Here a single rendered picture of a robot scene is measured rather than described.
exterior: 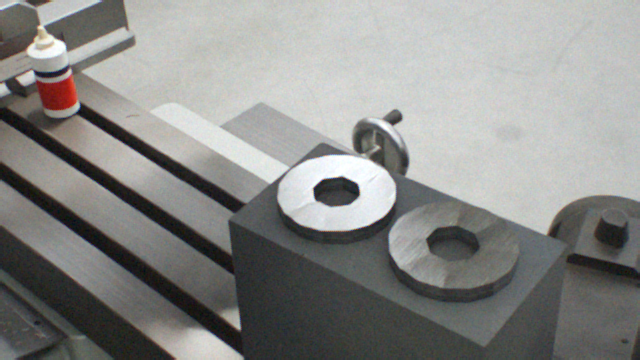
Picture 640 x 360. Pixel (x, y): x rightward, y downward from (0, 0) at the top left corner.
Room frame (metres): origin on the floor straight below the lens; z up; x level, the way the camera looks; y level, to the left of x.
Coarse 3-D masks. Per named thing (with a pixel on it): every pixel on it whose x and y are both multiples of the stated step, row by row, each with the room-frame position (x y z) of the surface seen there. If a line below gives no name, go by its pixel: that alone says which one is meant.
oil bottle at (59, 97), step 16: (32, 48) 0.99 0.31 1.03; (48, 48) 0.99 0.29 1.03; (64, 48) 0.99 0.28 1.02; (32, 64) 0.98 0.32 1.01; (48, 64) 0.97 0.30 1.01; (64, 64) 0.99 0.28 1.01; (48, 80) 0.97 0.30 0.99; (64, 80) 0.98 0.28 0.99; (48, 96) 0.98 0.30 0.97; (64, 96) 0.98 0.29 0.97; (48, 112) 0.98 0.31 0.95; (64, 112) 0.98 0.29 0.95
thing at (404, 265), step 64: (320, 192) 0.59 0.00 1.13; (384, 192) 0.57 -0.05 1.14; (256, 256) 0.55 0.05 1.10; (320, 256) 0.52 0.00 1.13; (384, 256) 0.52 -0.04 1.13; (448, 256) 0.51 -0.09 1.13; (512, 256) 0.50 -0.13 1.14; (256, 320) 0.55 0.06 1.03; (320, 320) 0.51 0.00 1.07; (384, 320) 0.48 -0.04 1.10; (448, 320) 0.45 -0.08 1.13; (512, 320) 0.46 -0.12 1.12
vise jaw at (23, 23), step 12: (0, 0) 1.05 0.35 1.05; (12, 0) 1.05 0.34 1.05; (0, 12) 1.03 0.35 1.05; (12, 12) 1.04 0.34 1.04; (24, 12) 1.05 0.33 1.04; (36, 12) 1.06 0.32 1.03; (0, 24) 1.03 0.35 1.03; (12, 24) 1.04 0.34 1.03; (24, 24) 1.05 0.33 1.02; (36, 24) 1.06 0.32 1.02; (0, 36) 1.03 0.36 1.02; (12, 36) 1.04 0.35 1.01
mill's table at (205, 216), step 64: (0, 128) 0.96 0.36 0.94; (64, 128) 0.96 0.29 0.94; (128, 128) 0.95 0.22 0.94; (0, 192) 0.84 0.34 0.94; (64, 192) 0.84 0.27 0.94; (128, 192) 0.84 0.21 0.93; (192, 192) 0.83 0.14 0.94; (256, 192) 0.82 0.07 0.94; (0, 256) 0.81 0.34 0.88; (64, 256) 0.74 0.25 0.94; (128, 256) 0.74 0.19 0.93; (192, 256) 0.73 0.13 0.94; (128, 320) 0.65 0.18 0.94; (192, 320) 0.64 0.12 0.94
